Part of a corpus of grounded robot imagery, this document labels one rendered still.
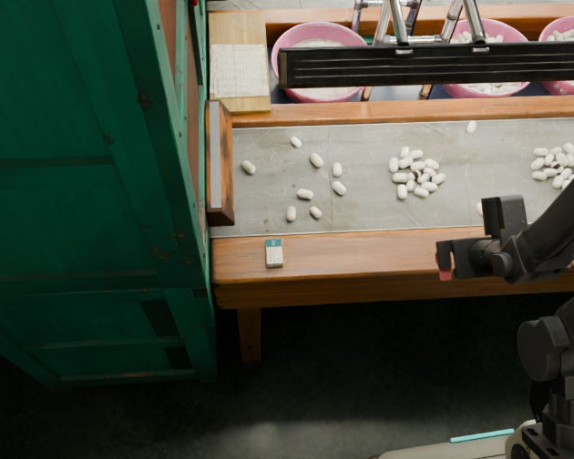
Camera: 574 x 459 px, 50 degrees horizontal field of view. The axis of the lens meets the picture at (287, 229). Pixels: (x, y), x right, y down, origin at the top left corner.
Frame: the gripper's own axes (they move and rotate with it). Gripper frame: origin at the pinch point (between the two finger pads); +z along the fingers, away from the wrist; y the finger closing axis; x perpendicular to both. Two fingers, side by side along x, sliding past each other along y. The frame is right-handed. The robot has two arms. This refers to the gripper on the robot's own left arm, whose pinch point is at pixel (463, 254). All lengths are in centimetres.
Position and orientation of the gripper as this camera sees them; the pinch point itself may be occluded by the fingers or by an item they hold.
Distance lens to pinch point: 116.2
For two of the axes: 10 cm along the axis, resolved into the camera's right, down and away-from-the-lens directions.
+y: -9.9, 1.2, -1.0
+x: 1.1, 9.9, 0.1
